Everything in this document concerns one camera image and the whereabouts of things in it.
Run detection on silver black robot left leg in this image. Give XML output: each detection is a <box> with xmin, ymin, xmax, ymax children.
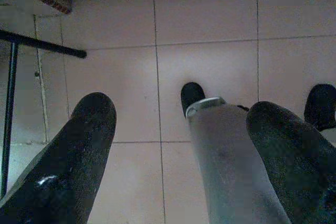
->
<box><xmin>180</xmin><ymin>81</ymin><xmax>292</xmax><ymax>224</ymax></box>

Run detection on black metal stand frame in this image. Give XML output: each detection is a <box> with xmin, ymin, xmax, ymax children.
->
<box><xmin>0</xmin><ymin>29</ymin><xmax>88</xmax><ymax>200</ymax></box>

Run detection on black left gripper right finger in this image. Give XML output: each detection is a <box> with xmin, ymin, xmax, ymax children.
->
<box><xmin>246</xmin><ymin>101</ymin><xmax>336</xmax><ymax>224</ymax></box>

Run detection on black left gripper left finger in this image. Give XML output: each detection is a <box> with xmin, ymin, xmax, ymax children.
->
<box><xmin>0</xmin><ymin>92</ymin><xmax>118</xmax><ymax>224</ymax></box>

